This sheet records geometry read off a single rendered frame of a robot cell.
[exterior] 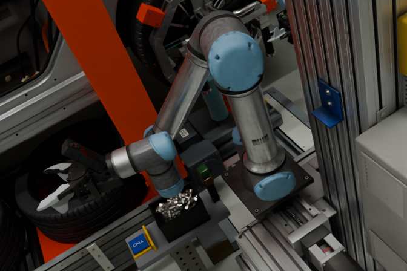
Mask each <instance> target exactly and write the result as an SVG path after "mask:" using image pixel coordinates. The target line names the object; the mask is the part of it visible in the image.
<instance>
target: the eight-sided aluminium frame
mask: <svg viewBox="0 0 407 271"><path fill-rule="evenodd" d="M182 1H184V0H164V2H163V4H162V7H161V9H160V10H161V11H162V12H164V13H165V16H164V18H163V21H162V23H161V25H160V28H156V27H153V30H152V32H151V34H150V38H149V42H150V45H151V47H152V49H153V51H154V53H155V55H156V58H157V60H158V63H159V65H160V67H161V69H162V72H163V74H164V76H165V78H166V79H167V81H169V83H172V84H173V82H174V80H175V78H176V76H177V73H175V72H174V70H173V67H172V66H171V63H170V60H169V58H168V56H167V54H166V51H165V48H164V46H163V44H162V43H163V41H164V38H165V35H166V33H167V31H168V28H169V26H170V24H171V21H172V18H173V16H174V13H175V11H176V9H177V6H178V4H179V3H180V2H182ZM245 4H246V6H247V5H249V4H250V3H249V2H248V1H247V0H245ZM249 33H250V35H251V36H252V37H253V39H254V40H255V41H256V42H257V43H258V44H259V42H260V40H261V38H262V33H261V30H260V29H259V28H257V27H256V26H255V25H253V24H252V23H251V29H250V31H249Z"/></svg>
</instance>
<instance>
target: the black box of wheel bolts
mask: <svg viewBox="0 0 407 271"><path fill-rule="evenodd" d="M148 206H149V208H150V210H151V213H152V214H153V217H154V219H155V221H156V223H157V225H158V228H159V229H160V230H161V231H162V233H163V235H164V236H165V238H166V239H167V241H168V243H170V242H172V241H174V240H176V239H178V238H179V237H181V236H182V235H185V234H186V233H188V232H190V231H191V230H193V229H195V228H197V227H199V226H200V225H202V224H204V223H206V222H207V221H209V220H211V218H210V216H209V214H208V212H207V210H206V208H205V206H204V203H203V201H202V199H201V198H200V196H199V194H198V193H197V191H196V189H195V188H194V186H193V184H192V182H191V181H189V182H188V183H186V184H184V188H183V190H182V191H181V193H180V194H178V195H177V196H175V197H172V198H164V197H161V198H159V199H157V200H155V201H153V202H152V203H150V204H148Z"/></svg>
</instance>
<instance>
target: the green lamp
mask: <svg viewBox="0 0 407 271"><path fill-rule="evenodd" d="M196 170H197V172H198V174H199V175H200V177H201V178H202V179H205V178H207V177H208V176H209V175H211V174H210V171H209V169H208V168H207V166H206V165H205V164H202V165H201V166H199V167H198V168H196Z"/></svg>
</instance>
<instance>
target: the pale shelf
mask: <svg viewBox="0 0 407 271"><path fill-rule="evenodd" d="M199 196H200V198H201V199H202V201H203V203H204V206H205V208H206V210H207V212H208V214H209V216H210V218H211V220H209V221H207V222H206V223H204V224H202V225H200V226H199V227H197V228H195V229H193V230H191V231H190V232H188V233H186V234H185V235H182V236H181V237H179V238H178V239H176V240H174V241H172V242H170V243H168V241H167V239H166V238H165V236H164V235H163V233H162V231H161V230H160V229H159V228H158V225H157V223H156V221H153V222H152V223H150V224H149V225H147V226H146V227H145V228H146V229H147V231H148V233H149V234H150V237H151V239H152V240H153V243H154V244H155V246H156V248H157V251H155V250H154V249H153V247H152V249H151V250H149V251H148V252H146V253H145V254H143V255H141V256H140V257H138V258H136V259H135V258H134V256H133V254H132V252H131V249H130V247H129V243H128V242H129V241H131V240H132V239H134V238H136V237H138V236H139V235H140V234H144V235H146V234H145V232H144V230H143V228H142V229H141V230H139V231H137V232H136V233H134V234H132V235H130V236H129V237H128V238H126V239H125V240H126V243H127V245H128V247H129V250H130V252H131V254H132V256H133V258H134V260H135V262H136V265H137V267H138V269H139V270H140V271H143V270H145V269H146V268H147V267H150V266H151V265H152V264H154V263H156V262H157V261H159V260H160V259H162V258H163V257H165V256H167V255H168V254H170V253H171V252H173V251H175V250H176V249H178V248H179V247H181V246H183V245H184V244H185V243H187V242H189V241H190V240H192V239H193V238H195V237H197V236H198V235H200V234H201V233H203V232H205V231H206V230H208V229H209V228H211V227H213V226H214V225H215V224H217V223H219V222H220V221H222V220H224V219H225V218H226V217H229V216H230V215H231V214H230V212H229V210H228V209H227V207H226V206H225V205H224V203H223V202H222V200H221V201H220V202H218V203H216V204H214V203H213V201H212V200H211V197H210V195H209V193H208V190H207V189H206V190H204V191H202V192H201V193H199ZM146 237H147V236H146ZM147 239H148V237H147ZM148 241H149V239H148ZM149 242H150V241H149ZM150 244H151V243H150Z"/></svg>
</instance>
